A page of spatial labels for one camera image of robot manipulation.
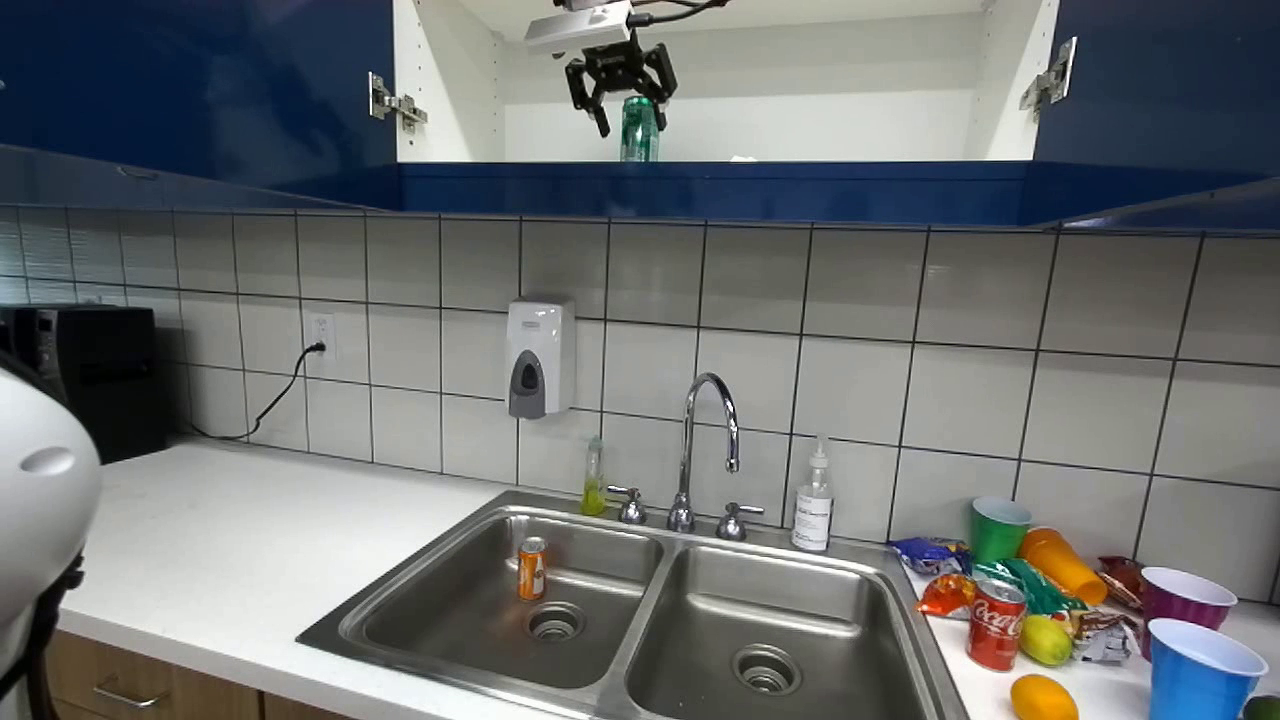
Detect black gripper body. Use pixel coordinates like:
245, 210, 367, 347
579, 36, 661, 89

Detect green soda can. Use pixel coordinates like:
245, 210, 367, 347
616, 93, 669, 167

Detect metal cabinet hinge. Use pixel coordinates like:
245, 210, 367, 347
365, 68, 431, 137
1017, 36, 1084, 119

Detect blue cabinet door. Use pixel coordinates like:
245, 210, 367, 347
0, 0, 400, 193
1037, 0, 1280, 178

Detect red cola can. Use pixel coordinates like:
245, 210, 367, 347
964, 573, 1033, 675

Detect wooden base cabinet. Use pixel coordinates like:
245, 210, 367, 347
45, 626, 352, 720

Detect chrome faucet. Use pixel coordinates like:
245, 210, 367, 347
604, 368, 773, 542

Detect green dish soap bottle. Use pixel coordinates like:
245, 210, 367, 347
578, 437, 616, 518

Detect white pump bottle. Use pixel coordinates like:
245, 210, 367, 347
790, 437, 841, 559

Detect small orange bottle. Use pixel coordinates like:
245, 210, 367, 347
513, 532, 554, 609

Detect blue snack bag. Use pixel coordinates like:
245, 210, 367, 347
888, 532, 973, 580

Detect green plastic cup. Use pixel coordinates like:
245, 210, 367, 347
964, 491, 1037, 567

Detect steel double sink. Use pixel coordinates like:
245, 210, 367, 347
291, 486, 976, 720

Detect black countertop appliance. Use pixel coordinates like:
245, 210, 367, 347
0, 301, 176, 467

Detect red orange snack bag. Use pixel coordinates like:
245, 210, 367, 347
915, 573, 980, 620

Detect green snack wrapper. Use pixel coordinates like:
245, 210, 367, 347
973, 555, 1073, 620

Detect orange plastic cup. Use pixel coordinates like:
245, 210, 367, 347
1020, 523, 1114, 610

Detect green apple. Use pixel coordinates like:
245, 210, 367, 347
1020, 610, 1082, 673

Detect silver foil wrapper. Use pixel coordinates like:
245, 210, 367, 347
1073, 609, 1140, 666

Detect orange fruit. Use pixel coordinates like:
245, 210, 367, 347
1009, 673, 1084, 720

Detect purple plastic cup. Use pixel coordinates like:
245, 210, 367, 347
1135, 564, 1241, 630

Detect blue plastic cup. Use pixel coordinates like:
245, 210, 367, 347
1146, 614, 1271, 720

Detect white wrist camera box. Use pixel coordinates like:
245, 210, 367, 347
522, 0, 642, 61

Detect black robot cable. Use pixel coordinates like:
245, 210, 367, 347
623, 0, 738, 32

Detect wall cabinet white inside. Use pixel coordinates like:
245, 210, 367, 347
391, 0, 1067, 228

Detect white wall soap dispenser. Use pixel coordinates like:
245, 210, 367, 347
499, 301, 579, 422

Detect black power cable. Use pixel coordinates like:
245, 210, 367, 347
176, 339, 332, 443

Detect white wall outlet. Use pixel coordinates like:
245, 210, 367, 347
298, 330, 335, 384

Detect wooden drawer metal handle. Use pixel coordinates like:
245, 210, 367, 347
45, 626, 264, 720

